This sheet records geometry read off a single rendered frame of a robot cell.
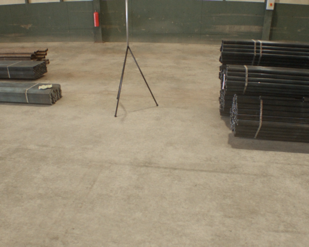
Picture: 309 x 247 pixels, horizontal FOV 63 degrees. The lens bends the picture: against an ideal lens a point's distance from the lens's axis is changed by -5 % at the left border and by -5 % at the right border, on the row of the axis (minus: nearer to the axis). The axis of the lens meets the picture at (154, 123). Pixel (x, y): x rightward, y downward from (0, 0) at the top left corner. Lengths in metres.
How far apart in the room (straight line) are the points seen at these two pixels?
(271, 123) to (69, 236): 2.26
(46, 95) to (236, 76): 2.77
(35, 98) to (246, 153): 3.16
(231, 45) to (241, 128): 1.02
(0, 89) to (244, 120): 3.71
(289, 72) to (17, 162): 3.01
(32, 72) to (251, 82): 4.26
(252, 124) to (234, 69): 0.62
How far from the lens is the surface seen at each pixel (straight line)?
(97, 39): 10.52
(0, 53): 7.20
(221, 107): 3.67
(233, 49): 3.40
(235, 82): 2.98
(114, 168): 2.62
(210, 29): 10.02
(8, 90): 4.70
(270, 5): 9.92
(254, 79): 3.03
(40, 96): 4.37
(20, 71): 5.95
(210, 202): 2.26
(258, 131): 3.14
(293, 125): 3.14
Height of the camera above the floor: 1.49
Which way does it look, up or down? 25 degrees down
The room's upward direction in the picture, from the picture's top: straight up
